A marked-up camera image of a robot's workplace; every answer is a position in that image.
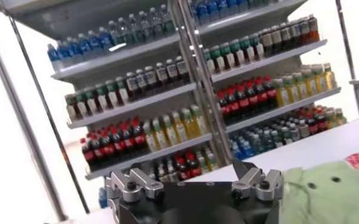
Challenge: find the grey window frame post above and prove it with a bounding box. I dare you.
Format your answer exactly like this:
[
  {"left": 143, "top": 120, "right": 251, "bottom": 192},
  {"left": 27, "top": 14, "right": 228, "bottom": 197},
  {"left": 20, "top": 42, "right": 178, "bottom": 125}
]
[{"left": 0, "top": 18, "right": 69, "bottom": 222}]

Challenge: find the green cap tea bottle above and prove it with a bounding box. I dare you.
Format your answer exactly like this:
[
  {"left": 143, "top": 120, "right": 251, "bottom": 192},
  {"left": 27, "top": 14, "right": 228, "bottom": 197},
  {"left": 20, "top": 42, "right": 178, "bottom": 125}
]
[
  {"left": 240, "top": 36, "right": 255, "bottom": 63},
  {"left": 105, "top": 80, "right": 119, "bottom": 109},
  {"left": 65, "top": 93, "right": 78, "bottom": 122},
  {"left": 75, "top": 90, "right": 88, "bottom": 119},
  {"left": 249, "top": 32, "right": 265, "bottom": 60},
  {"left": 220, "top": 42, "right": 235, "bottom": 69},
  {"left": 115, "top": 76, "right": 130, "bottom": 106},
  {"left": 204, "top": 48, "right": 216, "bottom": 75},
  {"left": 230, "top": 39, "right": 246, "bottom": 66},
  {"left": 211, "top": 45, "right": 226, "bottom": 72},
  {"left": 95, "top": 84, "right": 108, "bottom": 113},
  {"left": 85, "top": 88, "right": 98, "bottom": 116}
]

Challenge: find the grey beverage shelf unit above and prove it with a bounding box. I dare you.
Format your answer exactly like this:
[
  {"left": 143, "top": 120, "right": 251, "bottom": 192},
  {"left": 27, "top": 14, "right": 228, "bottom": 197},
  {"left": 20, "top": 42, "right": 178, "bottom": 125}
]
[
  {"left": 179, "top": 0, "right": 348, "bottom": 162},
  {"left": 0, "top": 0, "right": 233, "bottom": 181}
]

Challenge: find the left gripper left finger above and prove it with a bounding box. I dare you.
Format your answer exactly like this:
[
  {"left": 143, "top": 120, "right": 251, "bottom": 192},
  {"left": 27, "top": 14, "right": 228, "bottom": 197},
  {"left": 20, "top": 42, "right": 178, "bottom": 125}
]
[{"left": 105, "top": 159, "right": 165, "bottom": 203}]

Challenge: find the black slanted metal pole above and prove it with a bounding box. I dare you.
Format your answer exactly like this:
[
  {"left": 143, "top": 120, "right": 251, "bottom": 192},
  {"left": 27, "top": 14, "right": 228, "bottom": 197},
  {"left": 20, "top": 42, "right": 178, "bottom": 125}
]
[
  {"left": 334, "top": 0, "right": 357, "bottom": 80},
  {"left": 7, "top": 15, "right": 91, "bottom": 214}
]

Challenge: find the red cap cola bottle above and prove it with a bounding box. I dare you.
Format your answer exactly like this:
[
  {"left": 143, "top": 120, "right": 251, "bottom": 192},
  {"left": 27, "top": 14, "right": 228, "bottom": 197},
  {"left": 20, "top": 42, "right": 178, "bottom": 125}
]
[
  {"left": 101, "top": 130, "right": 116, "bottom": 164},
  {"left": 80, "top": 138, "right": 96, "bottom": 171},
  {"left": 132, "top": 117, "right": 147, "bottom": 153},
  {"left": 245, "top": 81, "right": 260, "bottom": 114},
  {"left": 110, "top": 127, "right": 126, "bottom": 161},
  {"left": 235, "top": 85, "right": 250, "bottom": 118},
  {"left": 217, "top": 91, "right": 232, "bottom": 124},
  {"left": 90, "top": 133, "right": 106, "bottom": 167},
  {"left": 121, "top": 121, "right": 137, "bottom": 158},
  {"left": 263, "top": 75, "right": 278, "bottom": 108},
  {"left": 254, "top": 78, "right": 269, "bottom": 111},
  {"left": 226, "top": 88, "right": 241, "bottom": 121}
]

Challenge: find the beige label dark bottle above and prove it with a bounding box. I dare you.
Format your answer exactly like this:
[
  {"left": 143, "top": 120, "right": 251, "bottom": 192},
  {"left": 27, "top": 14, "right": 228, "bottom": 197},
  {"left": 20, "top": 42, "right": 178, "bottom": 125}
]
[
  {"left": 260, "top": 29, "right": 273, "bottom": 57},
  {"left": 270, "top": 26, "right": 283, "bottom": 54}
]

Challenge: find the blue label dark bottle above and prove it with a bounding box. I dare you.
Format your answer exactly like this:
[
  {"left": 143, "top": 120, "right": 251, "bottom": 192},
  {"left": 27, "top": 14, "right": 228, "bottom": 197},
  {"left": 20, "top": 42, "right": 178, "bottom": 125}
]
[
  {"left": 155, "top": 63, "right": 169, "bottom": 91},
  {"left": 307, "top": 13, "right": 320, "bottom": 43},
  {"left": 299, "top": 16, "right": 311, "bottom": 46},
  {"left": 279, "top": 23, "right": 293, "bottom": 51},
  {"left": 165, "top": 59, "right": 180, "bottom": 88},
  {"left": 126, "top": 72, "right": 140, "bottom": 100},
  {"left": 175, "top": 55, "right": 190, "bottom": 85},
  {"left": 144, "top": 66, "right": 158, "bottom": 94},
  {"left": 135, "top": 69, "right": 149, "bottom": 97},
  {"left": 290, "top": 19, "right": 302, "bottom": 48}
]

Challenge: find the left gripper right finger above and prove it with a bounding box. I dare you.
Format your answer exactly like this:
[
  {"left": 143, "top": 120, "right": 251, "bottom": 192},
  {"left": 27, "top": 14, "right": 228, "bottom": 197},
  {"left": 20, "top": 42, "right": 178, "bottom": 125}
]
[{"left": 230, "top": 159, "right": 285, "bottom": 203}]

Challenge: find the yellow juice bottle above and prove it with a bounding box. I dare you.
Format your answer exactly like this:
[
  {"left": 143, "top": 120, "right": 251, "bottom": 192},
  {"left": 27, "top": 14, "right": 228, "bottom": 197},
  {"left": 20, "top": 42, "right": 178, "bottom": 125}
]
[
  {"left": 302, "top": 69, "right": 319, "bottom": 97},
  {"left": 181, "top": 108, "right": 197, "bottom": 139},
  {"left": 143, "top": 120, "right": 158, "bottom": 153},
  {"left": 293, "top": 72, "right": 308, "bottom": 100},
  {"left": 172, "top": 111, "right": 188, "bottom": 142},
  {"left": 191, "top": 104, "right": 209, "bottom": 136},
  {"left": 312, "top": 65, "right": 328, "bottom": 94},
  {"left": 162, "top": 114, "right": 179, "bottom": 146},
  {"left": 273, "top": 78, "right": 290, "bottom": 107},
  {"left": 152, "top": 117, "right": 168, "bottom": 150},
  {"left": 322, "top": 63, "right": 338, "bottom": 91},
  {"left": 284, "top": 75, "right": 299, "bottom": 103}
]

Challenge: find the green shirt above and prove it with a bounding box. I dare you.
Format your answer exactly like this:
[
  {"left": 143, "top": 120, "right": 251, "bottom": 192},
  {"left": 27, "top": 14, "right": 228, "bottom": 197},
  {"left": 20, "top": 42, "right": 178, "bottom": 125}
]
[{"left": 278, "top": 150, "right": 359, "bottom": 224}]

